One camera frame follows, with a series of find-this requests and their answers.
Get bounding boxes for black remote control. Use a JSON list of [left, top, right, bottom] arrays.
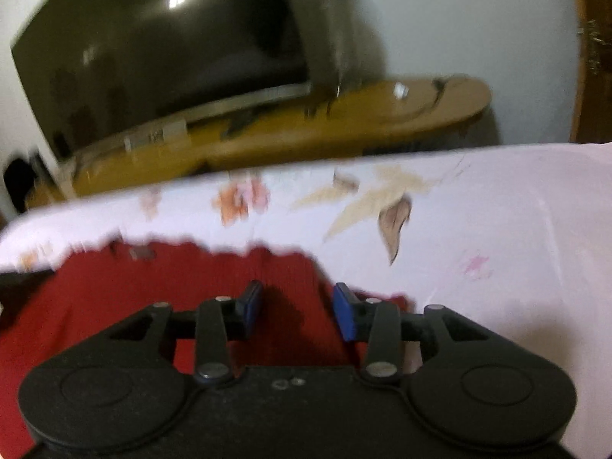
[[224, 106, 261, 135]]

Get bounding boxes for floral white bedsheet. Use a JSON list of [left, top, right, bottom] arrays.
[[0, 142, 612, 459]]

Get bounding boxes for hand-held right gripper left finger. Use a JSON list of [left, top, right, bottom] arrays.
[[103, 280, 263, 387]]

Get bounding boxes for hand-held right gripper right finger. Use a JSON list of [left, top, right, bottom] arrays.
[[333, 282, 495, 387]]

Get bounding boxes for clear glass vase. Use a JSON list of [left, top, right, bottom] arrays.
[[305, 0, 352, 94]]

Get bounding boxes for red knitted sweater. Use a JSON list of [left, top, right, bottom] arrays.
[[0, 239, 418, 459]]

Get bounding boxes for black curved television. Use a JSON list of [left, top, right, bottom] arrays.
[[10, 0, 313, 161]]

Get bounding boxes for wooden television cabinet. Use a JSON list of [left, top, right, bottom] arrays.
[[29, 75, 493, 202]]

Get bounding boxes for black cable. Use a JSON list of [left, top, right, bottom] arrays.
[[305, 75, 472, 119]]

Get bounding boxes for silver set-top box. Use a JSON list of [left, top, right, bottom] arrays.
[[122, 121, 188, 150]]

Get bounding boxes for brass door handle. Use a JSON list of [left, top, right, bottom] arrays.
[[578, 18, 604, 78]]

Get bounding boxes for black chair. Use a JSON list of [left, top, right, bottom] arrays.
[[2, 155, 35, 214]]

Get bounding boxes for brown wooden door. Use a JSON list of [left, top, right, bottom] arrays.
[[568, 0, 612, 145]]

